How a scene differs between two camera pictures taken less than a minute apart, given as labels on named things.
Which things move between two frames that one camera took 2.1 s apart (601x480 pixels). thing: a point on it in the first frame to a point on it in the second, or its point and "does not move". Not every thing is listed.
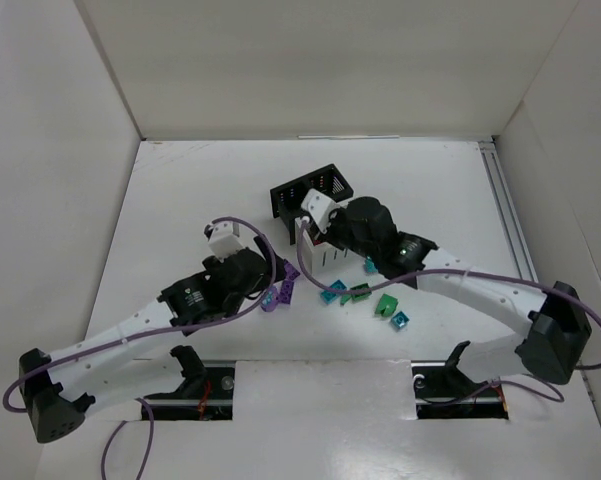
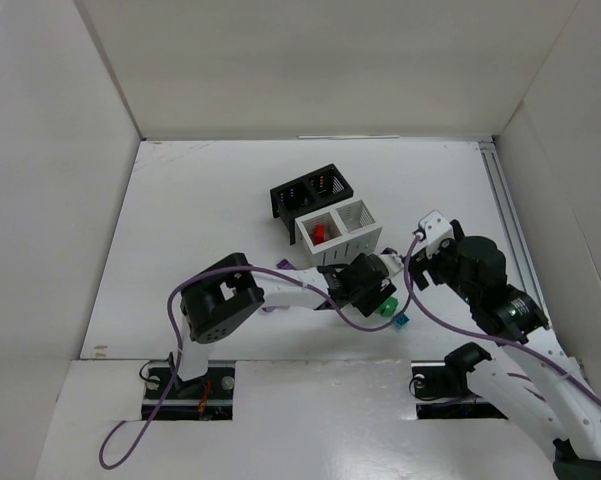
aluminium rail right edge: (509, 211) does not move
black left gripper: (269, 262) to (376, 298)
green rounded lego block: (386, 305) does not move
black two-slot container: (287, 198) does not move
